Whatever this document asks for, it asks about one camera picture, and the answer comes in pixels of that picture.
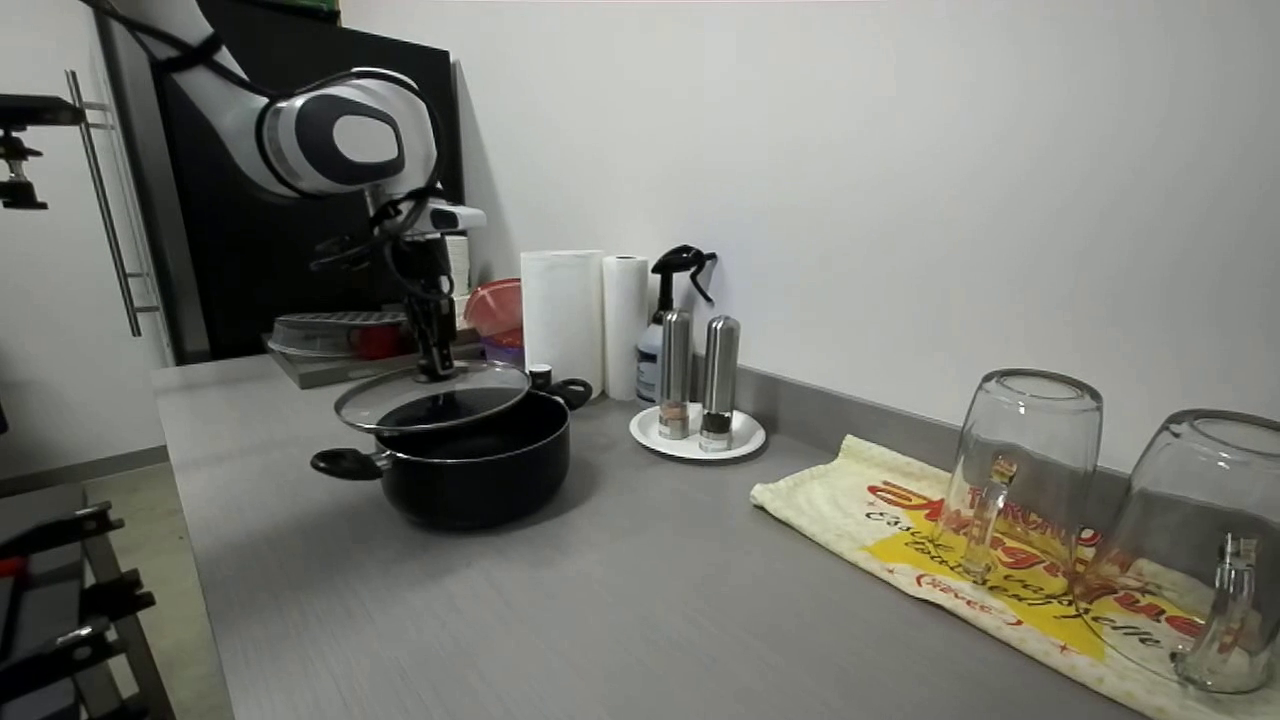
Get rear white paper towel roll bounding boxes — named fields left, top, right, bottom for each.
left=602, top=258, right=646, bottom=401

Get white paper towel roll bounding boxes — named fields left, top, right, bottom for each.
left=521, top=247, right=602, bottom=392
left=602, top=258, right=646, bottom=401

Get left steel grinder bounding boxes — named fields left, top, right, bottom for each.
left=656, top=314, right=691, bottom=442

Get black cooking pot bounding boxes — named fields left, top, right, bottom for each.
left=312, top=387, right=570, bottom=530

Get steel grinder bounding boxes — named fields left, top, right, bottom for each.
left=704, top=318, right=738, bottom=444
left=656, top=314, right=691, bottom=442

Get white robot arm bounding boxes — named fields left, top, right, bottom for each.
left=85, top=0, right=483, bottom=380

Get small dark spice jar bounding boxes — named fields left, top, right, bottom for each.
left=525, top=366, right=553, bottom=392

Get tilted red-lid plastic container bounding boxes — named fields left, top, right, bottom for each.
left=462, top=276, right=525, bottom=352

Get upturned drinking glass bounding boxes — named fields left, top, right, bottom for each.
left=1101, top=407, right=1280, bottom=655
left=938, top=370, right=1102, bottom=575

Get front white paper towel roll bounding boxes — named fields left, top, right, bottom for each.
left=521, top=247, right=602, bottom=392

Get printed yellow tea towel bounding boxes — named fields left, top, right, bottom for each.
left=752, top=438, right=1280, bottom=720

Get right steel grinder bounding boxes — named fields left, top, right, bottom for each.
left=704, top=318, right=738, bottom=444

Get black-capped spray bottle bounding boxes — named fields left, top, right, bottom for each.
left=634, top=243, right=716, bottom=403

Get flat red-lid plastic container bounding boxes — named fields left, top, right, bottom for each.
left=263, top=314, right=412, bottom=359

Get clear glass pot lid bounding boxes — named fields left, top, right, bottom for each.
left=333, top=366, right=528, bottom=438

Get small clear glass bottle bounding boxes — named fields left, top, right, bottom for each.
left=1174, top=533, right=1272, bottom=695

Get near upturned drinking glass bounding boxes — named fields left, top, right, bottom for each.
left=938, top=370, right=1102, bottom=575

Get small white saucer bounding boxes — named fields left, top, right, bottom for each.
left=629, top=403, right=769, bottom=465

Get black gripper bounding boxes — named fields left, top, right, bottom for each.
left=312, top=193, right=488, bottom=384

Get far upturned drinking glass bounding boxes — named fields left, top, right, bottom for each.
left=1101, top=407, right=1280, bottom=655

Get black camera on stand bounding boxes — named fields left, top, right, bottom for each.
left=0, top=91, right=85, bottom=212

